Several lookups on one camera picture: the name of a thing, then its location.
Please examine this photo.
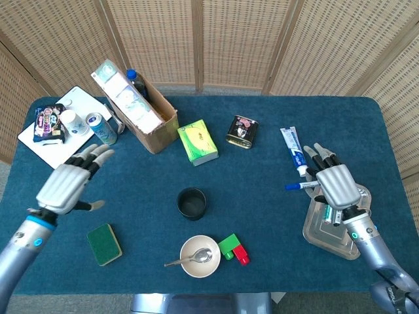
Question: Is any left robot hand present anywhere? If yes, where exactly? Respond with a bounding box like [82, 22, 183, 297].
[35, 143, 115, 216]

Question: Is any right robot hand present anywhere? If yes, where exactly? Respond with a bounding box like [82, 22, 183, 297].
[302, 143, 363, 211]

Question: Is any blue marker pen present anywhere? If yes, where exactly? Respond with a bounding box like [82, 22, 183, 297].
[284, 180, 320, 191]

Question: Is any black cup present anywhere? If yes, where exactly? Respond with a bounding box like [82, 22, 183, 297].
[177, 186, 208, 221]

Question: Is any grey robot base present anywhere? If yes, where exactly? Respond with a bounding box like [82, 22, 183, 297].
[130, 292, 272, 314]

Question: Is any white board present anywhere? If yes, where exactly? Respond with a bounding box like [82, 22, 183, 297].
[17, 86, 112, 171]

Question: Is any stainless steel tray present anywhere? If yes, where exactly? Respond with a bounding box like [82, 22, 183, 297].
[302, 183, 373, 261]

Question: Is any white blue toothpaste tube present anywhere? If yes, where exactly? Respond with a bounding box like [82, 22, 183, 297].
[280, 126, 310, 178]

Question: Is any black snack bag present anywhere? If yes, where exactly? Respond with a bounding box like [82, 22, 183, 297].
[32, 103, 67, 144]

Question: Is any white paper cup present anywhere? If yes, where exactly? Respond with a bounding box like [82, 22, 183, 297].
[60, 109, 90, 137]

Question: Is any light blue beverage can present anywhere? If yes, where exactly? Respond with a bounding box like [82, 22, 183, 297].
[85, 112, 118, 146]

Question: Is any green scouring sponge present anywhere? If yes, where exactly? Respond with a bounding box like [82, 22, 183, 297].
[86, 224, 124, 267]

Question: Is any blue table cloth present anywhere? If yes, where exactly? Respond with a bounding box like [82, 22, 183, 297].
[0, 95, 419, 297]

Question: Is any brown cardboard box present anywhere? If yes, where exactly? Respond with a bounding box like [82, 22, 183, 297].
[104, 77, 180, 155]

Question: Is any black luncheon meat can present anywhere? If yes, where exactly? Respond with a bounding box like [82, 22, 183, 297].
[225, 114, 260, 149]

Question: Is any pastel tissue multipack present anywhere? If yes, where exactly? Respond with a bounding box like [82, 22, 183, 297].
[91, 59, 164, 134]

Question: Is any red toy block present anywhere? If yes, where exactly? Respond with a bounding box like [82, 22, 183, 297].
[232, 244, 251, 266]

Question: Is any green toy block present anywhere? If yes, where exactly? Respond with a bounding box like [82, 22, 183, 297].
[218, 233, 242, 261]

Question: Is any blue-capped cola bottle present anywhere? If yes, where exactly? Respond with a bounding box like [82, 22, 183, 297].
[126, 68, 150, 101]

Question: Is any green tissue pack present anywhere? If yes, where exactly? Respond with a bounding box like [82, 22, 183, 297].
[177, 119, 220, 167]

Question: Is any beige bowl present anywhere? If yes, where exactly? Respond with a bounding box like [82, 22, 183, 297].
[179, 234, 221, 279]

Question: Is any metal spoon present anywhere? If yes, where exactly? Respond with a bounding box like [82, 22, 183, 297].
[164, 247, 213, 268]

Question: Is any wicker folding screen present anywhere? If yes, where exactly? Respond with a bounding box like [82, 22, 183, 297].
[0, 0, 419, 236]

